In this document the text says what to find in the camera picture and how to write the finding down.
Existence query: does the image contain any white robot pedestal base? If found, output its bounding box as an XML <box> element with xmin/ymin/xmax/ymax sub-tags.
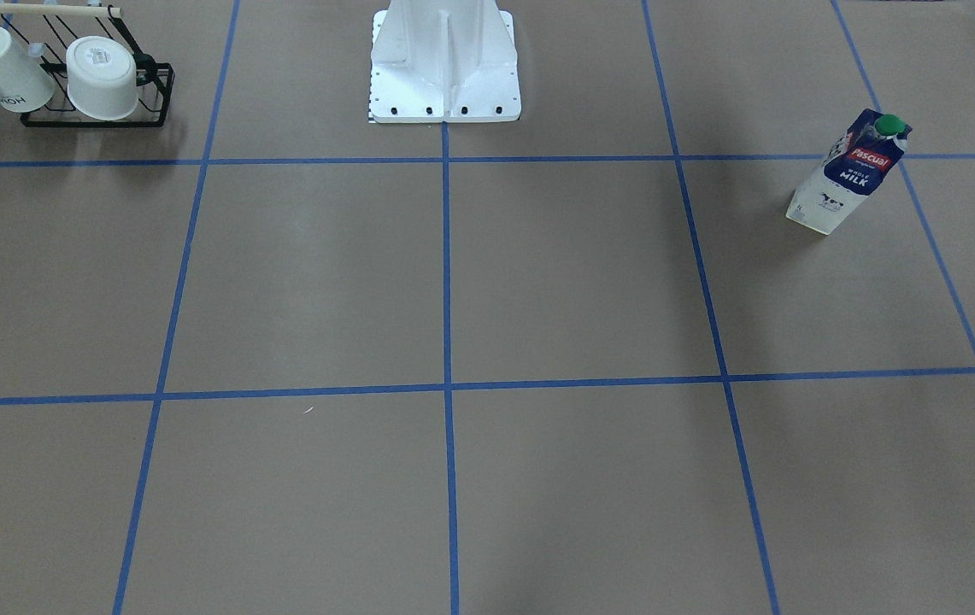
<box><xmin>367</xmin><ymin>1</ymin><xmax>522</xmax><ymax>124</ymax></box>

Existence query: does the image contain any black wire mug rack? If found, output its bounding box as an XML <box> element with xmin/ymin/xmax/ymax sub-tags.
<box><xmin>0</xmin><ymin>1</ymin><xmax>175</xmax><ymax>128</ymax></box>

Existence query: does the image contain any blue white milk carton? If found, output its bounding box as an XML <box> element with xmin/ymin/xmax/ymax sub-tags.
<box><xmin>785</xmin><ymin>108</ymin><xmax>913</xmax><ymax>235</ymax></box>

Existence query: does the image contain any white cup on rack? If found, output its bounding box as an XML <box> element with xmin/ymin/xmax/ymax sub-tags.
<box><xmin>65</xmin><ymin>36</ymin><xmax>139</xmax><ymax>121</ymax></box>

